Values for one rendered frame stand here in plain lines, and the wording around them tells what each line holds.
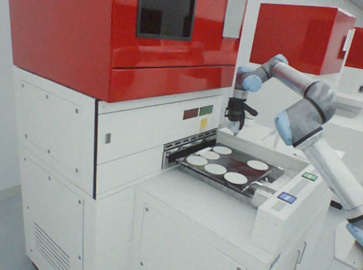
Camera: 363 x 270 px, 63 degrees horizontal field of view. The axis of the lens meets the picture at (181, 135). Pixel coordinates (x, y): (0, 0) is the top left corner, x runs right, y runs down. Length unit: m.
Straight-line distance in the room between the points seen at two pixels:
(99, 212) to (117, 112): 0.42
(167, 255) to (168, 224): 0.15
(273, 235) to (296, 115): 0.41
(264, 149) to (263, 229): 0.62
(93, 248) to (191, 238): 0.43
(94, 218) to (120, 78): 0.58
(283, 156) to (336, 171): 0.53
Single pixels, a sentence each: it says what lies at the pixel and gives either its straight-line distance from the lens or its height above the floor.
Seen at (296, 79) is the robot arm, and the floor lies 1.35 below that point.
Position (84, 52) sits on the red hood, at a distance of 1.11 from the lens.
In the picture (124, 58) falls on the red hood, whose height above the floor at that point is 1.37.
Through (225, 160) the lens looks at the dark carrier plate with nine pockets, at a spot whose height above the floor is 0.90.
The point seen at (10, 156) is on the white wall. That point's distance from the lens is 2.71.
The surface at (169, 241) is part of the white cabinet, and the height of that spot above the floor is 0.65.
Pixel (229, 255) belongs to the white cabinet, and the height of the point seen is 0.77.
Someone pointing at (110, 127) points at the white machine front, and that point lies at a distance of 1.11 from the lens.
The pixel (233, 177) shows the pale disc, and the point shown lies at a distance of 1.33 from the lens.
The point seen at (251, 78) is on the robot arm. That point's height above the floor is 1.32.
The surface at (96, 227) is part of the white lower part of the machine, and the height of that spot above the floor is 0.69.
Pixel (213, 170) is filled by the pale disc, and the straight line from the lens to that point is 1.36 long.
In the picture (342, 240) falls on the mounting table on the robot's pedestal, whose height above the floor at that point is 0.82.
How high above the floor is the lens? 1.49
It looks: 20 degrees down
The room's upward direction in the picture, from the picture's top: 7 degrees clockwise
